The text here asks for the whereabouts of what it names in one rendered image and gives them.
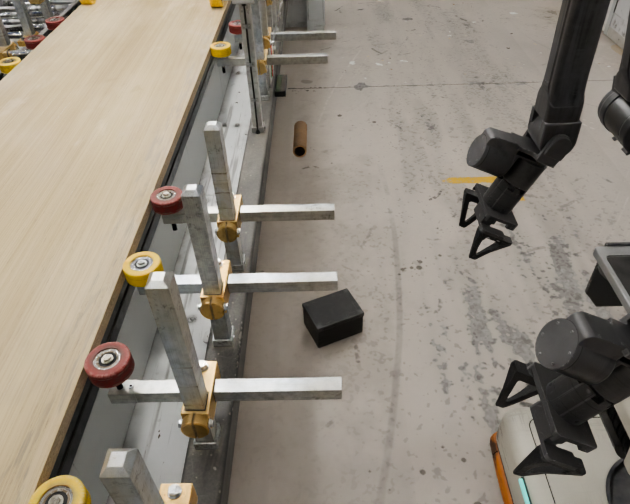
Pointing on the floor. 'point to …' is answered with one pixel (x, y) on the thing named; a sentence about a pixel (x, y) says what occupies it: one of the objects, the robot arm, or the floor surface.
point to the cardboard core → (300, 139)
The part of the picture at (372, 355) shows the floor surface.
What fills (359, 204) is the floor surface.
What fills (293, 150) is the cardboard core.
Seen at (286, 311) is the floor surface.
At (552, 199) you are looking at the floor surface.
